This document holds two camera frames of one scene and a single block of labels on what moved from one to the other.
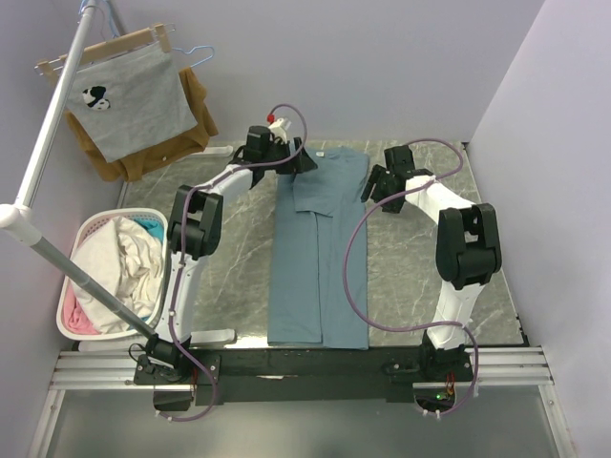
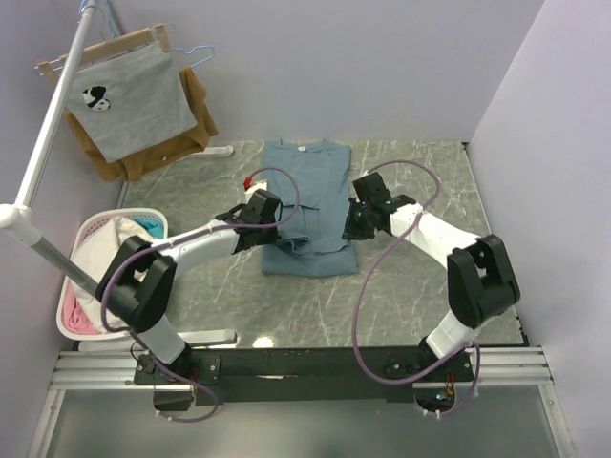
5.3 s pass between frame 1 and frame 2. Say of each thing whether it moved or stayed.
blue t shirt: moved
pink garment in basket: stayed
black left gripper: moved
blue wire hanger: stayed
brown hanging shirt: stayed
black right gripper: moved
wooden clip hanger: stayed
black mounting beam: stayed
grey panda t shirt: stayed
